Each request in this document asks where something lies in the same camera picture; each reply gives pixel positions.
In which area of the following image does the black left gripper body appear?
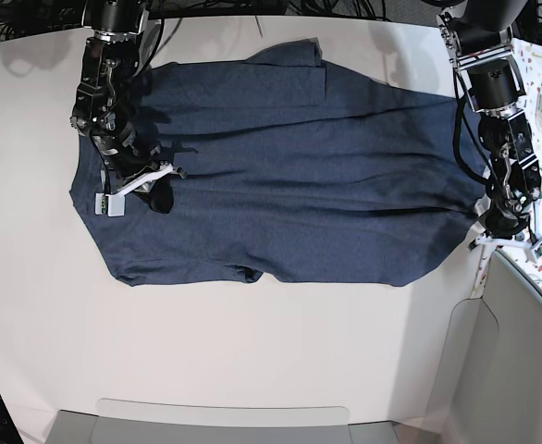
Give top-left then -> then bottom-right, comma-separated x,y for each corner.
476,203 -> 530,240

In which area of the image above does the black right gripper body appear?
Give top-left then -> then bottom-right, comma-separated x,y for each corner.
90,133 -> 169,193

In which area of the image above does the navy blue t-shirt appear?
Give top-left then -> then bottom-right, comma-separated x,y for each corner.
70,40 -> 485,286

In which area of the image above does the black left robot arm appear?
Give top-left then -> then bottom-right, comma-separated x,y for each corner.
437,1 -> 542,241

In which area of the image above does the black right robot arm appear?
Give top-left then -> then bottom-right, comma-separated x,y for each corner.
70,0 -> 182,216

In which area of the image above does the grey plastic bin right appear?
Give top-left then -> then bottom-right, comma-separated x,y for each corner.
423,253 -> 542,443

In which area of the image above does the grey plastic bin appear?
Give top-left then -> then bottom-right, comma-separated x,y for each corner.
46,399 -> 399,443
423,253 -> 542,443

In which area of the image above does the grey plastic bin front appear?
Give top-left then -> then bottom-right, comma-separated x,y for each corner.
46,399 -> 399,443

